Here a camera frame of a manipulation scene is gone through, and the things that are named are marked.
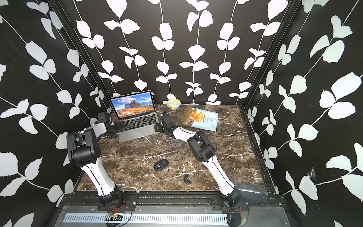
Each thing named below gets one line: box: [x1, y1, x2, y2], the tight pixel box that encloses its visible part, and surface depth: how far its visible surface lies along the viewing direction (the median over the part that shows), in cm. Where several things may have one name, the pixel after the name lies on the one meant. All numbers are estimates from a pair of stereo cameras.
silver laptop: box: [108, 89, 160, 143], surface depth 109 cm
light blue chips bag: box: [180, 105, 219, 132], surface depth 111 cm
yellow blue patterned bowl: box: [166, 98, 182, 111], surface depth 121 cm
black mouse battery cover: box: [183, 173, 192, 184], surface depth 84 cm
